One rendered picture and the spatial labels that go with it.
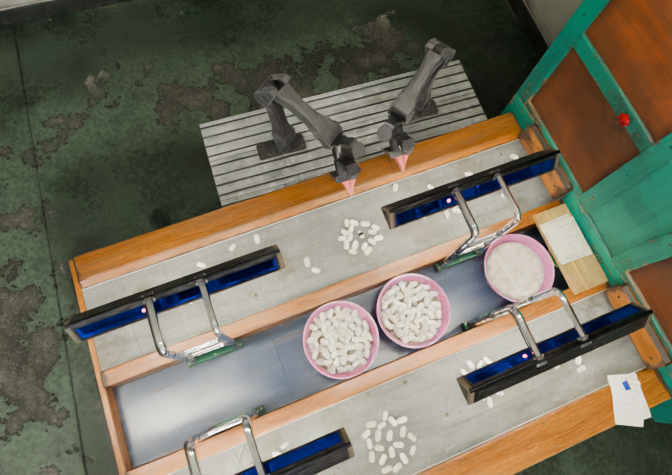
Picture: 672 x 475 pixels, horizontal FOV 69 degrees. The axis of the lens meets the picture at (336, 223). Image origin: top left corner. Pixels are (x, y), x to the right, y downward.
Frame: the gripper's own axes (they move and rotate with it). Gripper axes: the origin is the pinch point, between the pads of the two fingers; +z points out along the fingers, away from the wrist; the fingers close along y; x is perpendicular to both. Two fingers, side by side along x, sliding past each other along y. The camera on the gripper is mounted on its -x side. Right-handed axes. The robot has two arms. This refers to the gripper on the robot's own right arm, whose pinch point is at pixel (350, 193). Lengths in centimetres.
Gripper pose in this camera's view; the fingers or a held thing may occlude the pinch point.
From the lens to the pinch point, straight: 179.4
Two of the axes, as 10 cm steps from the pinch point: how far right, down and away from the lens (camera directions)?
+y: 9.3, -3.3, 1.8
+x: -2.9, -3.4, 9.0
